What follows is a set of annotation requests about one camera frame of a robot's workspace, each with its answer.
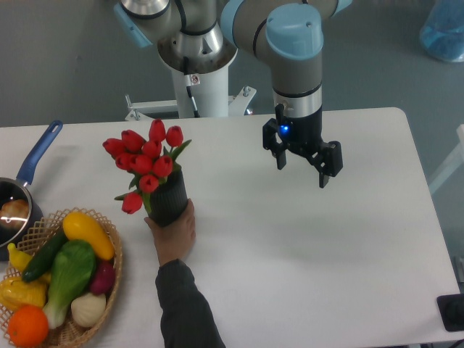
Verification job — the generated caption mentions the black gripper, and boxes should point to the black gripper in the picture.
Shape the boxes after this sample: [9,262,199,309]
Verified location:
[262,105,343,189]

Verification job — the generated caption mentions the dark grey ribbed vase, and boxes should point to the dark grey ribbed vase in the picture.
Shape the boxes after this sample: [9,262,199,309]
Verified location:
[149,170,188,227]

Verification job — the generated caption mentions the red tulip bouquet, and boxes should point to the red tulip bouquet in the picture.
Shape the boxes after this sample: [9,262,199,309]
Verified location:
[102,119,191,214]

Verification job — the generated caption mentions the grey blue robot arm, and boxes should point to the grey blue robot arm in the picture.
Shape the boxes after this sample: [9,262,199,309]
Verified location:
[114,1,348,187]

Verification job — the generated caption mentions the dark grey sleeved forearm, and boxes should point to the dark grey sleeved forearm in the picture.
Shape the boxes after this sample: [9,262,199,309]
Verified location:
[155,259,225,347]

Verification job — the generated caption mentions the person's hand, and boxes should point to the person's hand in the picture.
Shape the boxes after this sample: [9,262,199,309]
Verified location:
[144,199,196,267]

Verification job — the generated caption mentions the black device at edge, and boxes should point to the black device at edge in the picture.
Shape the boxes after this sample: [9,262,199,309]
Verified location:
[436,294,464,332]

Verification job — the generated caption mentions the purple red onion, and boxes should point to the purple red onion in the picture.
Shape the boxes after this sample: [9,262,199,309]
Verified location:
[89,261,115,295]

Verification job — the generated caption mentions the yellow squash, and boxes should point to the yellow squash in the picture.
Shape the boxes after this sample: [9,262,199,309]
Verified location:
[62,211,115,261]

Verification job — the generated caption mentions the green bok choy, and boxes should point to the green bok choy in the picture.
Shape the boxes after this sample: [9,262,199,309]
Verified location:
[43,240,96,330]

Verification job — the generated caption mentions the white garlic bulb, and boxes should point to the white garlic bulb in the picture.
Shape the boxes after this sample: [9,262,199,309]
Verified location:
[71,292,106,328]

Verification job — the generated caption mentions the woven wicker basket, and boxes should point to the woven wicker basket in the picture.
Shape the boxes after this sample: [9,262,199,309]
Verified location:
[0,207,123,348]

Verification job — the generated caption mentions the green cucumber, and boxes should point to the green cucumber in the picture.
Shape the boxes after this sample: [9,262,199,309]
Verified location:
[22,230,68,283]

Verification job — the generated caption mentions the brown bread roll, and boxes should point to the brown bread roll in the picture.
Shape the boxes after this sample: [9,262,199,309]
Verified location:
[1,199,29,231]

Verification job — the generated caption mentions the yellow banana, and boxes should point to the yellow banana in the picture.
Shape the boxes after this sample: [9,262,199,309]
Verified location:
[7,243,33,273]

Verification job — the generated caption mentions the yellow corn cob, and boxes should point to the yellow corn cob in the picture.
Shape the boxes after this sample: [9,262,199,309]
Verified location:
[1,276,48,312]

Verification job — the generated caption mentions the orange fruit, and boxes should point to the orange fruit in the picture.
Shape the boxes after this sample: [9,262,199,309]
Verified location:
[7,305,49,347]

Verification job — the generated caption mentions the white frame at right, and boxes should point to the white frame at right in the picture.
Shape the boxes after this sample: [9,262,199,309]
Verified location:
[428,124,463,195]

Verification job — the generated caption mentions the blue handled saucepan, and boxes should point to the blue handled saucepan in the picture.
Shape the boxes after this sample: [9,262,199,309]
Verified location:
[1,120,63,262]

